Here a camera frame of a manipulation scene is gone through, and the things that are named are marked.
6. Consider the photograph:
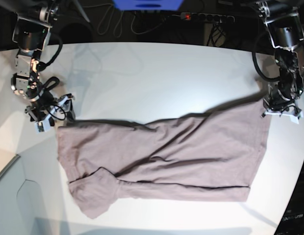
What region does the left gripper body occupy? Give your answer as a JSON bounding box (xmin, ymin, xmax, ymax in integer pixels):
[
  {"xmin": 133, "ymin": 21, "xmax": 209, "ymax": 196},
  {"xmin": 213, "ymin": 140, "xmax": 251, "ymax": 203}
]
[{"xmin": 261, "ymin": 96, "xmax": 303, "ymax": 118}]

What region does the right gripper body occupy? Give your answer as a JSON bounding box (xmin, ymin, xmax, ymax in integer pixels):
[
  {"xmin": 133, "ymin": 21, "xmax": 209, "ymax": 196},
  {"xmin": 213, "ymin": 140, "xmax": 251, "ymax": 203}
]
[{"xmin": 25, "ymin": 93, "xmax": 76, "ymax": 125}]

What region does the mauve t-shirt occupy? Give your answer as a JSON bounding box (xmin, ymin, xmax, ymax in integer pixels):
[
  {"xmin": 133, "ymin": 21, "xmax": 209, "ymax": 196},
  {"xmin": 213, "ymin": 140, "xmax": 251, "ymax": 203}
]
[{"xmin": 57, "ymin": 101, "xmax": 271, "ymax": 219}]

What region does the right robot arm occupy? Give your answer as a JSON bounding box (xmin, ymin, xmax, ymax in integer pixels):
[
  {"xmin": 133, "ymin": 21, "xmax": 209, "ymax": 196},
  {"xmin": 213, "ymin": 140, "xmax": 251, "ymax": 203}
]
[{"xmin": 11, "ymin": 0, "xmax": 75, "ymax": 132}]

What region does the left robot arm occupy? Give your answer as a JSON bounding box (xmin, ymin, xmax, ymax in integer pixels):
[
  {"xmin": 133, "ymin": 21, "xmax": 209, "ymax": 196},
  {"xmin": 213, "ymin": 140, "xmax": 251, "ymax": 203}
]
[{"xmin": 247, "ymin": 0, "xmax": 304, "ymax": 119}]

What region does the power strip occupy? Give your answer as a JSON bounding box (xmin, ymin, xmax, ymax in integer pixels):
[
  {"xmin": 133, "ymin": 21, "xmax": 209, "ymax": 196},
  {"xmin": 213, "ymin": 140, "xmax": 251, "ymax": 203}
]
[{"xmin": 180, "ymin": 12, "xmax": 235, "ymax": 24}]

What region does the blue box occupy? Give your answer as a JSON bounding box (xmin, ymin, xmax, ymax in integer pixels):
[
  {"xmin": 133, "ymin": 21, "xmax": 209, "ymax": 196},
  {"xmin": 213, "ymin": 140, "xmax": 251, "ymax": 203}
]
[{"xmin": 113, "ymin": 0, "xmax": 183, "ymax": 11}]

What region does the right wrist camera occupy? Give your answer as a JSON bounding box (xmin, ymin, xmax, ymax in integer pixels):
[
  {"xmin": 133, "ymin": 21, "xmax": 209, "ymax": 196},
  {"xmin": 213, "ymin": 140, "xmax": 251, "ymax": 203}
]
[{"xmin": 34, "ymin": 119, "xmax": 51, "ymax": 133}]

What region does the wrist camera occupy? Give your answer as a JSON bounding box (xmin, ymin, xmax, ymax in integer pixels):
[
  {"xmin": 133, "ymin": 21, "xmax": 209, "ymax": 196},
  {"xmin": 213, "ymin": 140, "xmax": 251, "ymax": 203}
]
[
  {"xmin": 34, "ymin": 119, "xmax": 51, "ymax": 133},
  {"xmin": 290, "ymin": 111, "xmax": 304, "ymax": 124}
]

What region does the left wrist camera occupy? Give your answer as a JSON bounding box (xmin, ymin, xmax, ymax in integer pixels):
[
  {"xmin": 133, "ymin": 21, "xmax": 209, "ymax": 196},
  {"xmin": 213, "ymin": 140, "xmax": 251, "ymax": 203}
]
[{"xmin": 290, "ymin": 111, "xmax": 304, "ymax": 124}]

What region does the white looped cable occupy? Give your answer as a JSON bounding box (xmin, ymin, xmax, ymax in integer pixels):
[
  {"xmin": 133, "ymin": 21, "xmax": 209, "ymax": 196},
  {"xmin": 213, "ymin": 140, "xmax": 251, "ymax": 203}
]
[{"xmin": 97, "ymin": 4, "xmax": 126, "ymax": 36}]

